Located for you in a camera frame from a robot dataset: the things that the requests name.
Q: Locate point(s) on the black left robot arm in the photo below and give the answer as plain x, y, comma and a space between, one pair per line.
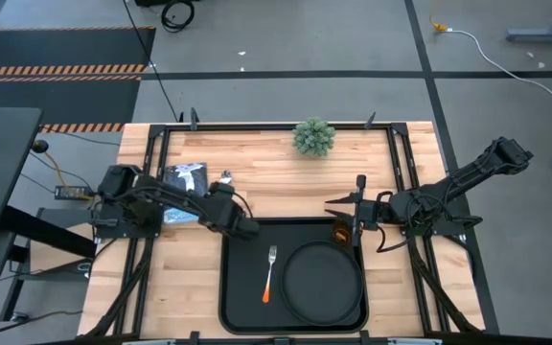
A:
161, 194

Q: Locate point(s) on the black round plate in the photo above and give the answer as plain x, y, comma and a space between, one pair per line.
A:
321, 282

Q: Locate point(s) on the amber faceted plastic cup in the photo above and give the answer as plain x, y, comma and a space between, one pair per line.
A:
342, 235

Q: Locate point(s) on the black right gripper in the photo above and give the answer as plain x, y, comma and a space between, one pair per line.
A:
371, 213

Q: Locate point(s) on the grey desk foot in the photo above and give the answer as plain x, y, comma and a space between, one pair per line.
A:
539, 34

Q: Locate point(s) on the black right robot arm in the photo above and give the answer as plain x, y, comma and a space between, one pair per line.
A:
472, 168

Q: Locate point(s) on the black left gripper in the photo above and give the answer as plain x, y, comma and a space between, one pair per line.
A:
225, 218

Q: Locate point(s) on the black mat hazard striped edge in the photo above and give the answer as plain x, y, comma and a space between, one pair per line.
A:
60, 48
51, 103

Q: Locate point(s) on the black textured serving tray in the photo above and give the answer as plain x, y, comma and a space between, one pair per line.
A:
247, 297

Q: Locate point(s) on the green potted artificial plant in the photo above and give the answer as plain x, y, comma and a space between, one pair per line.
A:
314, 137

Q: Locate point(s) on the black aluminium table frame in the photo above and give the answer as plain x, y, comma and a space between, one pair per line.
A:
276, 127

